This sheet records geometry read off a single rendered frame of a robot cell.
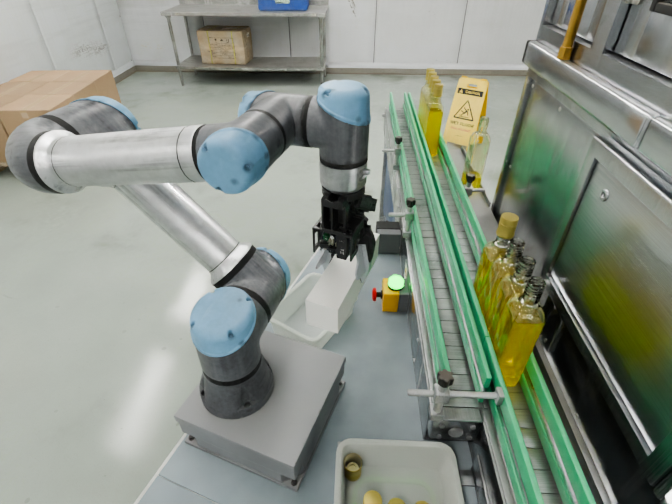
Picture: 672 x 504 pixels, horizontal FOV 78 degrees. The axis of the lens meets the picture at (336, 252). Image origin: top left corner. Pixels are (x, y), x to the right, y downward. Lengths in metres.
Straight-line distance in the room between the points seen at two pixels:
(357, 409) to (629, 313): 0.57
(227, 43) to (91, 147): 5.48
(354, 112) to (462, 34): 6.11
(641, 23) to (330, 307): 0.72
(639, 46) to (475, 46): 5.84
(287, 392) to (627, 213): 0.70
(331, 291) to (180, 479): 0.50
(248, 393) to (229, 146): 0.52
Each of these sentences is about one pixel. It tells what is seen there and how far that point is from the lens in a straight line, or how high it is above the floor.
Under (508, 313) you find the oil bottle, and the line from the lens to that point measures 0.83.
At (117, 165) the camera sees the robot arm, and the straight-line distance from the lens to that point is 0.64.
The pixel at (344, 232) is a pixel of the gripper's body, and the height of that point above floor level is 1.22.
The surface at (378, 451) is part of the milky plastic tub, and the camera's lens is 0.89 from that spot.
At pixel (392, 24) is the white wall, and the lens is 6.51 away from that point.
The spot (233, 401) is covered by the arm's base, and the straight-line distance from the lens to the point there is 0.86.
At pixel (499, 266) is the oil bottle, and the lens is 0.89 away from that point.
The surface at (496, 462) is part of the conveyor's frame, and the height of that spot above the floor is 0.88.
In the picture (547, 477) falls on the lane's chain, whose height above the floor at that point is 0.88.
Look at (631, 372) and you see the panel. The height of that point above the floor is 1.07.
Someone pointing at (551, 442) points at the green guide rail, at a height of 0.92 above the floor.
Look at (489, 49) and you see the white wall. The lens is 6.80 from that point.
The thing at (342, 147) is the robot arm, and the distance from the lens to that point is 0.61.
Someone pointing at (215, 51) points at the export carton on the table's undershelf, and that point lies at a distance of 6.19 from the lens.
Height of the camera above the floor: 1.61
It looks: 38 degrees down
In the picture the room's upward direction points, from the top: straight up
